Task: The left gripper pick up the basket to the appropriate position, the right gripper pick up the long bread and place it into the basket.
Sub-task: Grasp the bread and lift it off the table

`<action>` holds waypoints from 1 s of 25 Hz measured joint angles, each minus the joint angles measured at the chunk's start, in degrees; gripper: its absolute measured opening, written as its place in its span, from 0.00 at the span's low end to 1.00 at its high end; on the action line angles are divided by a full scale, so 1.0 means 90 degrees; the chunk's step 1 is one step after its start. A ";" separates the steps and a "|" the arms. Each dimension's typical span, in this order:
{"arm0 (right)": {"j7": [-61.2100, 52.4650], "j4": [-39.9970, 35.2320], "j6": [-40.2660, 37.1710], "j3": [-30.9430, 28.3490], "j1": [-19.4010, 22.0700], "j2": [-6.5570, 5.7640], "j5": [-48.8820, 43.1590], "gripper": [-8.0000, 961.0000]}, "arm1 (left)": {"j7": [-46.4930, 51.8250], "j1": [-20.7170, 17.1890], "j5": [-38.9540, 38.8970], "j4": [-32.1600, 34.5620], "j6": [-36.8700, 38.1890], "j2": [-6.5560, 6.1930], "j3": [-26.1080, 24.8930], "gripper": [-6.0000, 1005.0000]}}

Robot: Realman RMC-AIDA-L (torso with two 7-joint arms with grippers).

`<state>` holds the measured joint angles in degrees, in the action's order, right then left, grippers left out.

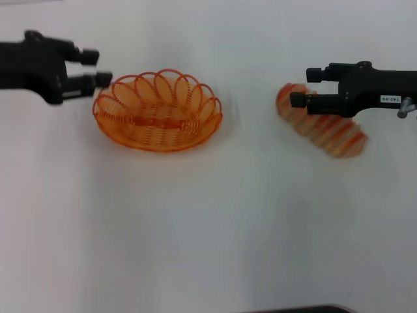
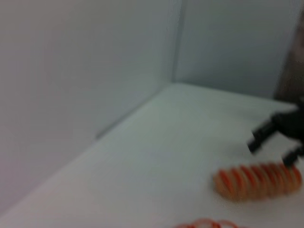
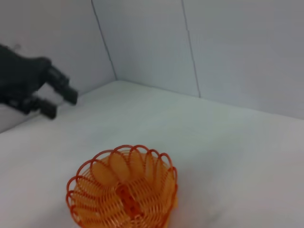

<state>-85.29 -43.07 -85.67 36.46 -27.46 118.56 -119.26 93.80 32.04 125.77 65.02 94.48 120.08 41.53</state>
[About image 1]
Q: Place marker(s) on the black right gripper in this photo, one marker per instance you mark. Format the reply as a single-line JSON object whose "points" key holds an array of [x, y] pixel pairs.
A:
{"points": [[378, 91]]}

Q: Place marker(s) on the striped bread loaf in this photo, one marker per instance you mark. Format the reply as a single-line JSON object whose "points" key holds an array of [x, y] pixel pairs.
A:
{"points": [[339, 143]]}

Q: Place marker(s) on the dark object at table edge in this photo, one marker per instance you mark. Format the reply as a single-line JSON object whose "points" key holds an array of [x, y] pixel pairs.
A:
{"points": [[303, 309]]}

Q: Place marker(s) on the silver bolt on right gripper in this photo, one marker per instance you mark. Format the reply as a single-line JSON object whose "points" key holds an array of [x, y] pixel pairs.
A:
{"points": [[404, 109]]}

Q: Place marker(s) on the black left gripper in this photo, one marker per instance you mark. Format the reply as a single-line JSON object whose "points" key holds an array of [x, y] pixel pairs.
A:
{"points": [[29, 70]]}

